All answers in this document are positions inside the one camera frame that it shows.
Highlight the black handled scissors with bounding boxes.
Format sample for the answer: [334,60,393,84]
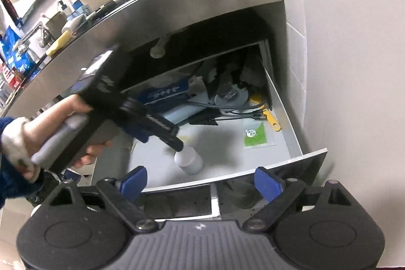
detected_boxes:
[86,0,117,21]

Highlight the yellow plastic tool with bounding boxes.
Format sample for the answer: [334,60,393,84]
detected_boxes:
[249,94,281,132]

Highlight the dark blue toothpaste box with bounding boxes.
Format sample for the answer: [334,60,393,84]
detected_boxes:
[137,78,189,105]

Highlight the green white sachet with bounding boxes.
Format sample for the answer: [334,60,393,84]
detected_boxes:
[243,122,268,148]

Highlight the black drawer with handle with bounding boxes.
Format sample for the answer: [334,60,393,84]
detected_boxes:
[91,40,327,221]

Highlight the person's left hand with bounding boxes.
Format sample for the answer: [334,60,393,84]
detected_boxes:
[23,96,117,175]

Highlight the yellow sponge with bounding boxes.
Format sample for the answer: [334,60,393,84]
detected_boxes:
[46,30,72,57]

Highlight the chrome faucet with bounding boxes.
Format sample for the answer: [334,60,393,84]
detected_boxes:
[12,22,56,51]

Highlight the blue snack bag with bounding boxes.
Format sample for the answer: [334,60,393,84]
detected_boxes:
[1,27,35,76]

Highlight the light blue tube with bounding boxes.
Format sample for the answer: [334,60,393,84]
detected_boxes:
[159,103,206,125]

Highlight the light blue white gadget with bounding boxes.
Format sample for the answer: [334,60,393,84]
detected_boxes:
[61,14,86,34]

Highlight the black cable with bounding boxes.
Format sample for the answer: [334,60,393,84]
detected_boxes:
[186,98,273,122]

